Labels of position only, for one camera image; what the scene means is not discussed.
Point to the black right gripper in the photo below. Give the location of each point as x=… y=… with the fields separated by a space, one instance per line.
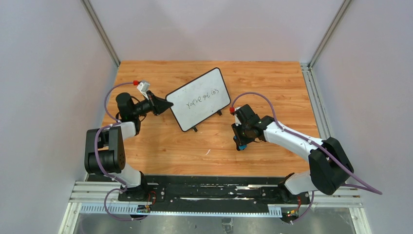
x=238 y=136

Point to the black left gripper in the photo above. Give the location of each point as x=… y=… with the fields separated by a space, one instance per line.
x=154 y=105

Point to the blue and black eraser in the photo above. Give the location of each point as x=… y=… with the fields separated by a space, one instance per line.
x=243 y=140

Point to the white whiteboard with black frame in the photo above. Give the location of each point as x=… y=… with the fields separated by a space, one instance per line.
x=199 y=99

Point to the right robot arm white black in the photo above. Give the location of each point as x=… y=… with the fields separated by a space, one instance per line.
x=329 y=166

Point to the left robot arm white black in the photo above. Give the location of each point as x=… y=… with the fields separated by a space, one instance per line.
x=104 y=147

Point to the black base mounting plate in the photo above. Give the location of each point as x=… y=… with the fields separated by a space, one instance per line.
x=263 y=189

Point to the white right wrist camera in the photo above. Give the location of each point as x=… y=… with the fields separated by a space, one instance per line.
x=237 y=120

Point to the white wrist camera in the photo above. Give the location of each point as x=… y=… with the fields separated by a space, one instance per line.
x=237 y=120
x=143 y=87

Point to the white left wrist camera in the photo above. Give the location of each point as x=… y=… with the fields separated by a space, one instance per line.
x=143 y=87

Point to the right aluminium table rail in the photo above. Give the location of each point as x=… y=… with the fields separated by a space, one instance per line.
x=316 y=101

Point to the aluminium front rail frame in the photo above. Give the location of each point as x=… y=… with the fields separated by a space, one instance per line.
x=91 y=198

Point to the left aluminium corner post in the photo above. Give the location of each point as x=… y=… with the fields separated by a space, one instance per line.
x=87 y=4

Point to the aluminium corner post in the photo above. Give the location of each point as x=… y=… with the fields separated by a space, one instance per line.
x=87 y=4
x=329 y=32

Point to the right aluminium corner post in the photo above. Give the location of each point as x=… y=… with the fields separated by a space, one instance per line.
x=329 y=32

